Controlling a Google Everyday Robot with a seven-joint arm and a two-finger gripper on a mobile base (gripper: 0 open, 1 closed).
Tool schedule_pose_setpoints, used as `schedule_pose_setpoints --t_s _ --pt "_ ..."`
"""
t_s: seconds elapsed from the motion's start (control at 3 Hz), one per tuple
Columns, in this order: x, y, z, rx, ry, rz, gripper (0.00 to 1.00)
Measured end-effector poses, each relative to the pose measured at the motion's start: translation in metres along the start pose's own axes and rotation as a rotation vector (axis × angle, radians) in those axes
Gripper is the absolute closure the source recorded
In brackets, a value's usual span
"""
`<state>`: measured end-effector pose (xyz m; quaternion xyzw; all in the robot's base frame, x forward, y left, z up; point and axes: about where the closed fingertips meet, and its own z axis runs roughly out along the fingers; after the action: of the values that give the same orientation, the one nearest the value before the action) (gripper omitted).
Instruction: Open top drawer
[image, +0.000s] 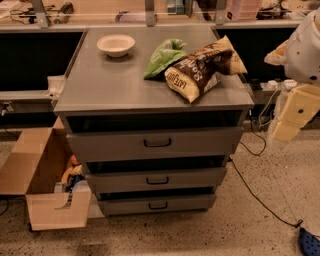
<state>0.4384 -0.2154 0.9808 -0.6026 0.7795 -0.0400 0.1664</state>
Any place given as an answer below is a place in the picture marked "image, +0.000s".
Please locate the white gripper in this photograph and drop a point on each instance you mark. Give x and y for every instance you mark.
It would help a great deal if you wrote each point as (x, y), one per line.
(304, 56)

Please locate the grey top drawer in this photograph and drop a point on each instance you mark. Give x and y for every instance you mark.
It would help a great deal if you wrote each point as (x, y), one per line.
(156, 144)

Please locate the grey drawer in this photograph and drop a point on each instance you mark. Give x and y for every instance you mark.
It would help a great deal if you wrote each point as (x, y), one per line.
(155, 180)
(156, 144)
(157, 204)

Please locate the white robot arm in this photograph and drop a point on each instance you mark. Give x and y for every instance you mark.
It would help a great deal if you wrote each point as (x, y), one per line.
(300, 57)

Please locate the grey drawer cabinet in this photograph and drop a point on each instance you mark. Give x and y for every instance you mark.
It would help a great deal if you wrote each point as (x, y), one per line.
(107, 94)

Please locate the grey middle drawer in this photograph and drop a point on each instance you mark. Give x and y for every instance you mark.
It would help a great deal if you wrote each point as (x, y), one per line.
(155, 180)

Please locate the grey bottom drawer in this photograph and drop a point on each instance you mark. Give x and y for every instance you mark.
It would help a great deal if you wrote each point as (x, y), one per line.
(157, 204)

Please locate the open cardboard box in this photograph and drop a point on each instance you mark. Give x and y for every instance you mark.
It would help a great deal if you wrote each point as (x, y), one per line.
(34, 169)

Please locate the white power strip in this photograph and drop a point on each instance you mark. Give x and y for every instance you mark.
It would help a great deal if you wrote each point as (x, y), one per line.
(286, 84)

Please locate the brown and cream chip bag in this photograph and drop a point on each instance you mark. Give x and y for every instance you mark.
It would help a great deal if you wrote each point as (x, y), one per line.
(197, 73)

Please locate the pink storage box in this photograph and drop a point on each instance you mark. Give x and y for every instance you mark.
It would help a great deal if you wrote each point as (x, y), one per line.
(242, 9)

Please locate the green chip bag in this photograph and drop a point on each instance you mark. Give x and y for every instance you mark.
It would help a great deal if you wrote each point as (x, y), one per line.
(168, 52)

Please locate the blue perforated shoe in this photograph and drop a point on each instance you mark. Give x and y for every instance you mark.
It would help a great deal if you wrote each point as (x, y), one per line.
(309, 244)

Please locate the white bowl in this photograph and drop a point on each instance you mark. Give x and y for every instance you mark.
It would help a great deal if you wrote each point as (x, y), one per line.
(116, 45)

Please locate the toys inside cardboard box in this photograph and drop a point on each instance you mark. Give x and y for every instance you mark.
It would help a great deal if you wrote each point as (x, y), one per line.
(72, 175)

